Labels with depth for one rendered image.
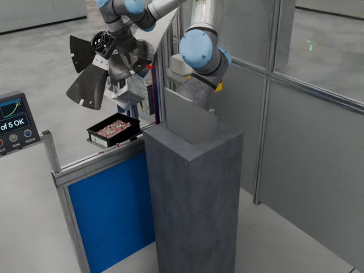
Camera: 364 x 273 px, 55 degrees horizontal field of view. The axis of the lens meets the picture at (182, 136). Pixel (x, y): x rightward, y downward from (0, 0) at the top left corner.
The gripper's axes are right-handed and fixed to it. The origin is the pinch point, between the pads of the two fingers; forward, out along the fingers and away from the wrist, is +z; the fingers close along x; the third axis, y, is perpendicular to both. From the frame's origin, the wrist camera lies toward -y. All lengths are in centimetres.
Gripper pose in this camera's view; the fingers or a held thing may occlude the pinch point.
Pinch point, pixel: (129, 68)
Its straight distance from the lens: 173.4
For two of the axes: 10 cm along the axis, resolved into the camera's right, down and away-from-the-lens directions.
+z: 2.7, 7.0, 6.6
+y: 7.5, -5.8, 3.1
